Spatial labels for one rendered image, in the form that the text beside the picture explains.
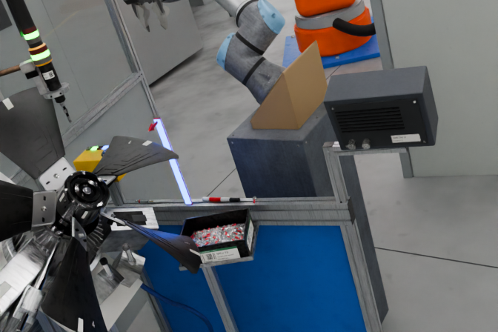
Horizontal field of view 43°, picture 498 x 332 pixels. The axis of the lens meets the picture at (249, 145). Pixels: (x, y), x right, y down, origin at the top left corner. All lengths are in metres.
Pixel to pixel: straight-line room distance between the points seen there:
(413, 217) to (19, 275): 2.12
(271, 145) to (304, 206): 0.25
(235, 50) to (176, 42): 4.13
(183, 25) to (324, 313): 4.46
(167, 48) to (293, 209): 4.30
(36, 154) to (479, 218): 2.15
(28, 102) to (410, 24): 1.95
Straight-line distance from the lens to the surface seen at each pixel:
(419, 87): 1.63
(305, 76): 2.13
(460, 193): 3.40
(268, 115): 2.11
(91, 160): 2.20
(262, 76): 2.10
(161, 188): 3.26
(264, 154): 2.12
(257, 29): 2.10
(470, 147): 3.44
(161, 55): 6.07
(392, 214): 3.32
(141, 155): 1.85
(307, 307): 2.27
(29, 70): 1.64
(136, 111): 3.12
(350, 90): 1.68
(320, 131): 2.11
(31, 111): 1.79
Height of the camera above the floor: 1.92
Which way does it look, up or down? 26 degrees down
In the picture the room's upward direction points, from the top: 17 degrees counter-clockwise
